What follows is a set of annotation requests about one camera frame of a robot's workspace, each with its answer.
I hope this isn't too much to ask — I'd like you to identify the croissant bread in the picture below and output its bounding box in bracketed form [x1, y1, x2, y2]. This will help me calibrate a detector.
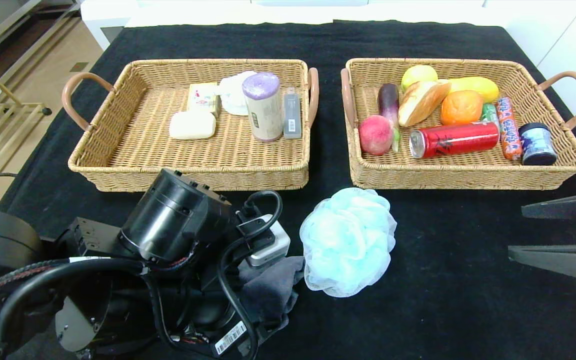
[398, 80, 453, 128]

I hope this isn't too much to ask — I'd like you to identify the black table cloth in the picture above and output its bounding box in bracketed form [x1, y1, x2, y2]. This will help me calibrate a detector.
[0, 21, 576, 360]

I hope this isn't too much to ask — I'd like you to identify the wicker basket holding toiletries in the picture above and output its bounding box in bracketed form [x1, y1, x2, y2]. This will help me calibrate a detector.
[62, 59, 320, 193]

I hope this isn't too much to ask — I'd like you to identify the white round bowl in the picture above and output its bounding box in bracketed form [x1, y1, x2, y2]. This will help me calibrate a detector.
[217, 71, 259, 117]

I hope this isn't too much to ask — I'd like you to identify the yellow lemon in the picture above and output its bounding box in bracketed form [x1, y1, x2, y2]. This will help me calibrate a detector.
[401, 65, 439, 94]

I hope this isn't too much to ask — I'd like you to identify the purple eggplant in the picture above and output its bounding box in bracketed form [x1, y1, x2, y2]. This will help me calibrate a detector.
[378, 83, 402, 153]

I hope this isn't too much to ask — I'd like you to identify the purple trash bag roll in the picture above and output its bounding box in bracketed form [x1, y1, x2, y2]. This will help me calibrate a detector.
[241, 71, 284, 143]

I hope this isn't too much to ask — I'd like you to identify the orange sausage snack tube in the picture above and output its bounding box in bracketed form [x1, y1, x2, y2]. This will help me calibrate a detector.
[496, 97, 524, 162]

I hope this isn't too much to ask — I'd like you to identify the green gum box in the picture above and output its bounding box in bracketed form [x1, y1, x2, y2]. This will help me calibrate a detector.
[480, 103, 500, 126]

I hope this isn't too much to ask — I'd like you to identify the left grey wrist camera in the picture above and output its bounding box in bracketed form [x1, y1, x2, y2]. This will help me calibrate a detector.
[245, 214, 292, 268]

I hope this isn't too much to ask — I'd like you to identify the white soap bar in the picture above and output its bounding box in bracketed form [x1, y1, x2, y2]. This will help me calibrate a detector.
[168, 111, 217, 141]

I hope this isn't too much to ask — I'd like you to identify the red soda can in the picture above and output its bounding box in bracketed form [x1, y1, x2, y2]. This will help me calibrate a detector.
[409, 121, 500, 160]

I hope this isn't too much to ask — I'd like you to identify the grey cloth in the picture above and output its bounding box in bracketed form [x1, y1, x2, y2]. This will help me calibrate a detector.
[237, 256, 307, 332]

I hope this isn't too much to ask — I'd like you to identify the grey rectangular stick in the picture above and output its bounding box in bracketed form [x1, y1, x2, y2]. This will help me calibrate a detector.
[283, 87, 303, 140]

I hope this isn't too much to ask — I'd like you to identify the small pale printed box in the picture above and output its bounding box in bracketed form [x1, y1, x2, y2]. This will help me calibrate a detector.
[187, 83, 220, 119]

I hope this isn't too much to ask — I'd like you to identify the light blue bath sponge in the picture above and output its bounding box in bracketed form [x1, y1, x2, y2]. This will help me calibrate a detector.
[299, 188, 399, 299]

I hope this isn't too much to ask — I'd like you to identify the wicker basket holding food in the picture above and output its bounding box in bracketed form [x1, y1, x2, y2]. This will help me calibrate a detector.
[340, 58, 576, 191]

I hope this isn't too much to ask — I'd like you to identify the pink peach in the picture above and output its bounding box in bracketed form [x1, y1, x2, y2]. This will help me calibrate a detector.
[358, 115, 395, 156]

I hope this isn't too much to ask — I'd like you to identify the dark blue jar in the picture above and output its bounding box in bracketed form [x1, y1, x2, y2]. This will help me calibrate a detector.
[518, 122, 558, 166]

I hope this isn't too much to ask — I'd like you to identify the orange fruit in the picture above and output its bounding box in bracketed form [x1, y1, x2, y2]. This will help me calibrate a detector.
[440, 90, 484, 127]

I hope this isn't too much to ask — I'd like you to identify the yellow oblong mango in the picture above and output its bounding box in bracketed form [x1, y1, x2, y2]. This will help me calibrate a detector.
[445, 76, 500, 104]

